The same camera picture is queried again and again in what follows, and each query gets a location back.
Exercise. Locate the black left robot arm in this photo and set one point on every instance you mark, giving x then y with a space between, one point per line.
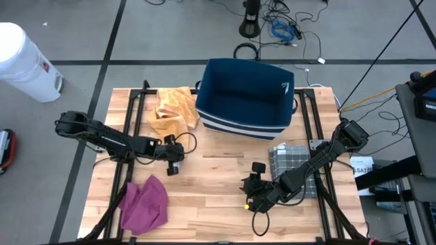
102 136

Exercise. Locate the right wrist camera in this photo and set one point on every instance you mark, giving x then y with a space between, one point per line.
264 190

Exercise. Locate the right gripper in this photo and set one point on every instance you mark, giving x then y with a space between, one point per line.
274 197

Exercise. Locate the magenta towel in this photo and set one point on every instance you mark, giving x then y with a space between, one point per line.
144 207

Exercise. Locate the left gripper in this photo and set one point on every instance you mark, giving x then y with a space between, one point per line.
160 151

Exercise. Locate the thin black pole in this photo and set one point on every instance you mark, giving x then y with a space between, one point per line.
382 54

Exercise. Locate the grey side table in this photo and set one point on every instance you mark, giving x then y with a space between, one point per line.
415 136

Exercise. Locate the black electronic device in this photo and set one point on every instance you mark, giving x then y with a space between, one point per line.
425 105

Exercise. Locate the black beam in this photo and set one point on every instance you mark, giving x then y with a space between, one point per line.
385 173

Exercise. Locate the white trash can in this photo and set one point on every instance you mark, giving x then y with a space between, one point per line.
24 64

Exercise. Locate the navy white striped basket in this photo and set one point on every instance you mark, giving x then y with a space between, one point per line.
245 98

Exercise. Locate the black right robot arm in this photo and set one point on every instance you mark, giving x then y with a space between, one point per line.
323 156

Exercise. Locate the white printed paper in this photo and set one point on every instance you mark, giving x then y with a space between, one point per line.
361 166

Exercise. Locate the orange checked towel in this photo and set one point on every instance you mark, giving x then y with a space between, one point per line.
173 109

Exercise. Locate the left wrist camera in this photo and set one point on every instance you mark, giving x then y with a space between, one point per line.
178 153

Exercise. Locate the white power adapter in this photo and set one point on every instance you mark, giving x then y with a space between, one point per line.
321 60

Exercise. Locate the grey metal bracket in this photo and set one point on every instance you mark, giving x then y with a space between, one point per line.
315 144

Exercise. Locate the black stand base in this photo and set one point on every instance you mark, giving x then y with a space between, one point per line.
249 29

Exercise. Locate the grey checked towel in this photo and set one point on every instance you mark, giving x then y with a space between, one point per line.
293 158

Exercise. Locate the red black device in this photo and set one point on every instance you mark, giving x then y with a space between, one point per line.
8 153

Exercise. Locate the black metal table frame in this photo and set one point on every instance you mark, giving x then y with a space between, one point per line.
138 92

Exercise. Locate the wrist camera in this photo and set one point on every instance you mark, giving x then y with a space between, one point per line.
178 153
264 190

